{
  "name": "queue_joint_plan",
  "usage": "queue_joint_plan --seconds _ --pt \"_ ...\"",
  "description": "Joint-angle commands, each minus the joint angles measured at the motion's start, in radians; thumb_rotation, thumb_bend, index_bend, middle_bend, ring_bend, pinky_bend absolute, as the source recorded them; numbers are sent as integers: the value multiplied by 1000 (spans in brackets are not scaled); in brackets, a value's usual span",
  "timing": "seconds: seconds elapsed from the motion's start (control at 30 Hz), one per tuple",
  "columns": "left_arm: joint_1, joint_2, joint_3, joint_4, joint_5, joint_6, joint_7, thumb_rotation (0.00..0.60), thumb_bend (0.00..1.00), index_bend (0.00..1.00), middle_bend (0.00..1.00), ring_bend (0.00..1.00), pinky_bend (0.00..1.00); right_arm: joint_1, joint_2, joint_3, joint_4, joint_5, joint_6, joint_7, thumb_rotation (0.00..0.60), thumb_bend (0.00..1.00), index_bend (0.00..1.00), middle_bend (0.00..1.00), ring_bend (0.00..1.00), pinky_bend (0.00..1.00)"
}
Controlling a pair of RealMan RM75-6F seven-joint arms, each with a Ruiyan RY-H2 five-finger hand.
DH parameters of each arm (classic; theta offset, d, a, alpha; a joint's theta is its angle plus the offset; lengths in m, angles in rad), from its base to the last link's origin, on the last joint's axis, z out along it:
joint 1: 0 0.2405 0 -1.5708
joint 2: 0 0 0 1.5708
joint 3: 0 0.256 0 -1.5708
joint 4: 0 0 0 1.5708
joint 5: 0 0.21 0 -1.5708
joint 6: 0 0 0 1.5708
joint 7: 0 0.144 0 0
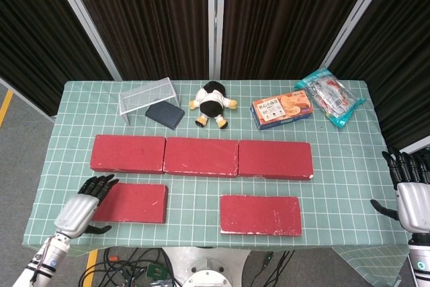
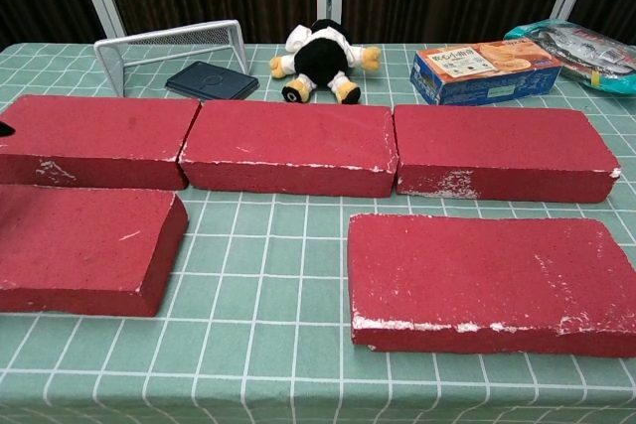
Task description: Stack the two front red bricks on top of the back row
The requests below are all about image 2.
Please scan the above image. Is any red brick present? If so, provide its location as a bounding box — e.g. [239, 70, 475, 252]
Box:
[0, 184, 190, 318]
[393, 104, 622, 205]
[346, 212, 636, 358]
[178, 99, 399, 199]
[0, 94, 202, 192]

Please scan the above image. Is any white metal mesh rack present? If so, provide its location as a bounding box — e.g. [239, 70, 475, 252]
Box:
[93, 19, 250, 97]

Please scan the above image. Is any dark blue flat case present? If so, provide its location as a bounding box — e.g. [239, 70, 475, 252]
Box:
[165, 61, 259, 100]

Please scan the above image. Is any green checked tablecloth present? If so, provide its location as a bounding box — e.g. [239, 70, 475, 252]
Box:
[0, 41, 636, 424]

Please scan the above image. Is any black white plush toy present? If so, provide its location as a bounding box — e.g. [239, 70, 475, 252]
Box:
[269, 19, 383, 105]

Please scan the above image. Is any blue orange biscuit box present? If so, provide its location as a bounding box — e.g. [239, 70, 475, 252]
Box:
[409, 40, 563, 106]

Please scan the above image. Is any teal plastic snack bag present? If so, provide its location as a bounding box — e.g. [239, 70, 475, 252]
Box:
[503, 21, 636, 93]

